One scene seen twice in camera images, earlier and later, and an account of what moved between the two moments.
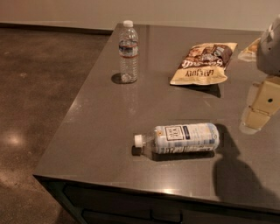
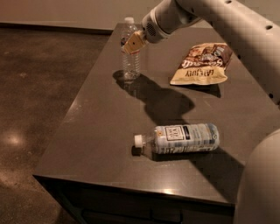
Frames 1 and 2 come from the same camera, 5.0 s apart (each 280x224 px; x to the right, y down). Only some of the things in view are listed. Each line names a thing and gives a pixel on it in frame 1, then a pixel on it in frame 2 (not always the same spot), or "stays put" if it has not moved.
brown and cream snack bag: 205,65 stays put
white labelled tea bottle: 181,138 stays put
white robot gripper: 269,53 -> 154,28
